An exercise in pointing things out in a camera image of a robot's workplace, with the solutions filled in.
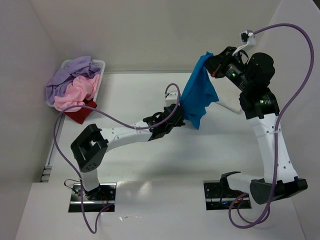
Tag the white folded t shirt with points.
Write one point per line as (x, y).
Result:
(230, 105)

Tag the blue t shirt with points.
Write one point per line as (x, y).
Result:
(198, 93)

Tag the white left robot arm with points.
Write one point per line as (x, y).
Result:
(90, 147)

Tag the pink t shirt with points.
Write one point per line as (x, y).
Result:
(81, 89)

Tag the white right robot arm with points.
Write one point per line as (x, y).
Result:
(280, 180)

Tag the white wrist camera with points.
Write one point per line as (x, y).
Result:
(172, 99)
(248, 41)

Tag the lavender t shirt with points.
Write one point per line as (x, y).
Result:
(80, 66)

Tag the white plastic laundry basket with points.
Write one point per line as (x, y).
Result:
(98, 63)

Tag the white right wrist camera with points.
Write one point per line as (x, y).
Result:
(248, 41)

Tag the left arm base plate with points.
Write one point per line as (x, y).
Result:
(105, 198)

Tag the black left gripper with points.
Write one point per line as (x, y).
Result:
(175, 114)

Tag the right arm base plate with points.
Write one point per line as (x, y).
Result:
(215, 198)

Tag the metal table edge bracket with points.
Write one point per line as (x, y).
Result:
(46, 174)

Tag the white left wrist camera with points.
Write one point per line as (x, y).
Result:
(172, 99)

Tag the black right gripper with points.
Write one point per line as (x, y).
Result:
(217, 65)

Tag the red t shirt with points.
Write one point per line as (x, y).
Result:
(80, 115)

